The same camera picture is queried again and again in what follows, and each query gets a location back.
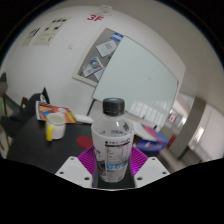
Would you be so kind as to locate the red lettered wall sign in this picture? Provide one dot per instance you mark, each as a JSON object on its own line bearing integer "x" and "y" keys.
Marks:
{"x": 94, "y": 17}

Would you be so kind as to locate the grey notice board with papers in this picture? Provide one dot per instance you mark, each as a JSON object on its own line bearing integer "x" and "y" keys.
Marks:
{"x": 95, "y": 56}

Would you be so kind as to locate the black jacket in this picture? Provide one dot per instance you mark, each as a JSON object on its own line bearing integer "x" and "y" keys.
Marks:
{"x": 23, "y": 113}

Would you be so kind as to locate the large white wall poster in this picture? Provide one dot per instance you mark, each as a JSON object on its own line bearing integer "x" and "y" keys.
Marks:
{"x": 51, "y": 31}

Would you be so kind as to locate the open blue and white box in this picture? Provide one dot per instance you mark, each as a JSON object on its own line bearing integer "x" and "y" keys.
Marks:
{"x": 150, "y": 140}

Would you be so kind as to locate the clear black-capped drink bottle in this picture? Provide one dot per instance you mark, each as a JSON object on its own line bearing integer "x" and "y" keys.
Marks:
{"x": 113, "y": 146}

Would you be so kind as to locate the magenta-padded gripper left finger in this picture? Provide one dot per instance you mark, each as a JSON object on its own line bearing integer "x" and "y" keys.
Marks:
{"x": 73, "y": 170}

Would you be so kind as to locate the small white wall poster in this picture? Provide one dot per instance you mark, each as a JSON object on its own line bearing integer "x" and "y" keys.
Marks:
{"x": 30, "y": 36}

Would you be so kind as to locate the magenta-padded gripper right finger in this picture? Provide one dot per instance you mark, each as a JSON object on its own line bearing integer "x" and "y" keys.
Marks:
{"x": 151, "y": 170}

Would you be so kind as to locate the large whiteboard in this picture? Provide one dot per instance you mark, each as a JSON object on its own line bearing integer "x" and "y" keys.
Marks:
{"x": 140, "y": 80}

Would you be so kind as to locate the colourful printed book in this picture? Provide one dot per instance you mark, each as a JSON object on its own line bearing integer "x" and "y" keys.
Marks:
{"x": 56, "y": 111}

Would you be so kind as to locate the small flat white object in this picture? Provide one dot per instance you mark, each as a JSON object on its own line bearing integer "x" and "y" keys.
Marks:
{"x": 84, "y": 119}

